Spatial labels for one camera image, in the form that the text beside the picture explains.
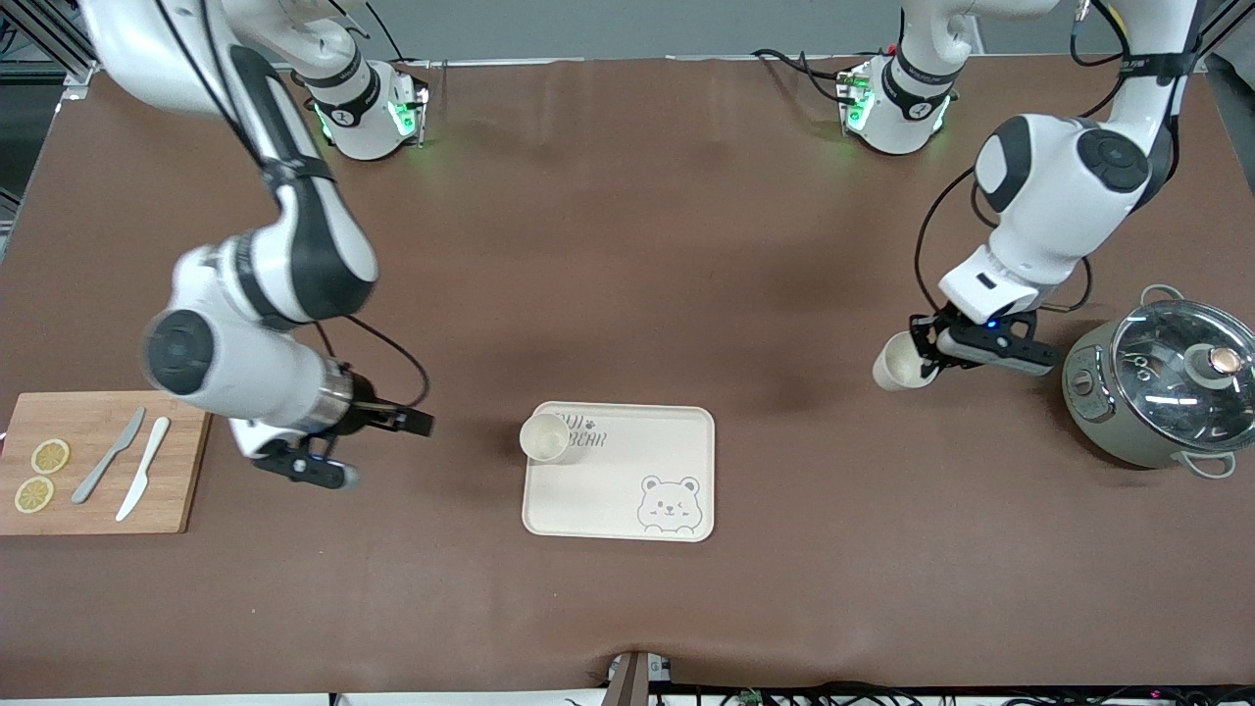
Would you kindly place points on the glass pot lid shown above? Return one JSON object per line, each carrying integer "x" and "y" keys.
{"x": 1167, "y": 392}

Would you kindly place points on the yellow lemon slice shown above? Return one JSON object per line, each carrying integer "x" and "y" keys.
{"x": 50, "y": 456}
{"x": 34, "y": 495}

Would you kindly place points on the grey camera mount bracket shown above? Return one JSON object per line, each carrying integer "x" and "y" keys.
{"x": 627, "y": 681}

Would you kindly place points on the grey plastic knife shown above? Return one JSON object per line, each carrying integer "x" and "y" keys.
{"x": 103, "y": 466}

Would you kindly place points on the aluminium frame with black struts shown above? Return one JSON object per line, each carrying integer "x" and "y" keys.
{"x": 74, "y": 88}

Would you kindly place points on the white plastic knife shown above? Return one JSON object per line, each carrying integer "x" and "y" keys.
{"x": 147, "y": 461}

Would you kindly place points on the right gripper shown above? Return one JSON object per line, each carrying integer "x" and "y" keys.
{"x": 371, "y": 414}

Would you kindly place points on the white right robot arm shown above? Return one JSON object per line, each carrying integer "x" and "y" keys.
{"x": 294, "y": 255}

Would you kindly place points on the bamboo cutting board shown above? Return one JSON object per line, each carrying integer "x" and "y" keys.
{"x": 59, "y": 422}

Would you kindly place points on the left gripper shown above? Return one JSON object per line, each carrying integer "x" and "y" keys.
{"x": 926, "y": 338}

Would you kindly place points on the cream bear print tray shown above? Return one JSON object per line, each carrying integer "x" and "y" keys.
{"x": 598, "y": 490}

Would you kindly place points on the grey-green electric cooking pot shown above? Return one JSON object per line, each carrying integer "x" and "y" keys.
{"x": 1103, "y": 422}

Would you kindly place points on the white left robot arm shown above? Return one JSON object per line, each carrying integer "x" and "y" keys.
{"x": 1059, "y": 196}

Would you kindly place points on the white IKEA cup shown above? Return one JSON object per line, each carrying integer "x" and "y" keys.
{"x": 894, "y": 365}
{"x": 544, "y": 437}

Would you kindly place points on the brown table cover mat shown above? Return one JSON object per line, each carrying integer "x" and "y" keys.
{"x": 627, "y": 294}

